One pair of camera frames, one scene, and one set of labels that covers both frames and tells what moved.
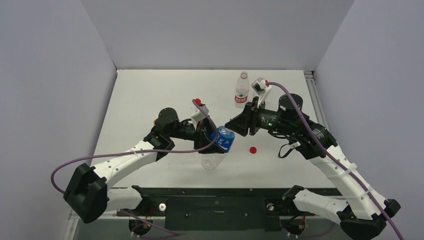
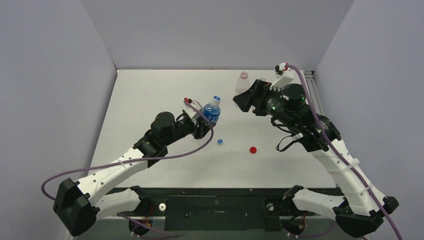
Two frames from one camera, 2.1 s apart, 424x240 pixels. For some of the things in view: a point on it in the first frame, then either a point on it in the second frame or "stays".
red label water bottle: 242,90 stays
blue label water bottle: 213,161 -> 212,110
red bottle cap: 253,150 stays
